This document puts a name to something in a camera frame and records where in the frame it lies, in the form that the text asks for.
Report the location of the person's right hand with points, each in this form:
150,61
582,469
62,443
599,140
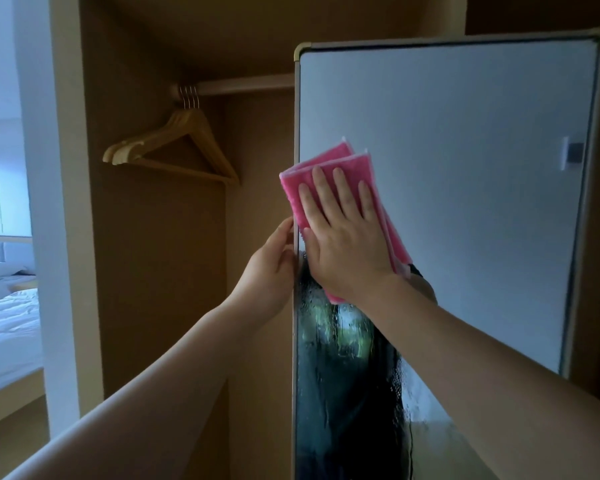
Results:
347,244

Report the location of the person's left hand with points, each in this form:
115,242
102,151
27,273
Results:
265,279

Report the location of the person's right thumb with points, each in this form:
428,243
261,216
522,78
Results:
311,249

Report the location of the person's left fingers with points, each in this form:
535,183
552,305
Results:
280,239

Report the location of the person's right little finger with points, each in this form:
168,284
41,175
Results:
367,202

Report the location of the person's right middle finger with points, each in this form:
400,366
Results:
326,192

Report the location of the pink cleaning cloth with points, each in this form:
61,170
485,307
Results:
360,164

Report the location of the gold framed mirror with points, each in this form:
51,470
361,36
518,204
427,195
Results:
480,194

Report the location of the person's left forearm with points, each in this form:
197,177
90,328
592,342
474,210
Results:
155,394

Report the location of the person's right forearm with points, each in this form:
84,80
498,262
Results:
480,369

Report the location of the wooden clothes hanger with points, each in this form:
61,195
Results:
130,144
210,144
152,139

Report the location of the brown wooden wardrobe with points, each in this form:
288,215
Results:
155,269

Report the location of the wardrobe hanging rod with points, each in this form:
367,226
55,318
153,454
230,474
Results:
240,84

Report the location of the white bed duvet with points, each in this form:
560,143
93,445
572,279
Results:
7,334

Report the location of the wooden bed frame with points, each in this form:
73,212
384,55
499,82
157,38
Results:
10,399

